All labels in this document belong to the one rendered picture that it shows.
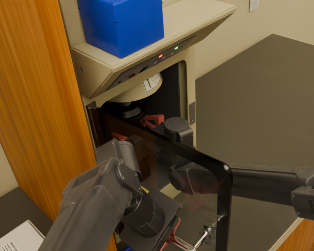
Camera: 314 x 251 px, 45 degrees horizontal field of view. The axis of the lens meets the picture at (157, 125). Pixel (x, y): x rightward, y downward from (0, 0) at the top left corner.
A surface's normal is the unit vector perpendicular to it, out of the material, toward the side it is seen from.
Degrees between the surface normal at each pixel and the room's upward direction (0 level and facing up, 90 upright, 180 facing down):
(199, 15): 0
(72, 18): 90
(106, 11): 90
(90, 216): 60
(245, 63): 0
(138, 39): 90
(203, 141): 0
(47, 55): 90
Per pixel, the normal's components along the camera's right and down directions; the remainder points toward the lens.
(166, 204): -0.35, -0.51
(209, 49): 0.69, 0.40
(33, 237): -0.07, -0.79
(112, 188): 0.82, -0.52
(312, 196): -0.84, 0.31
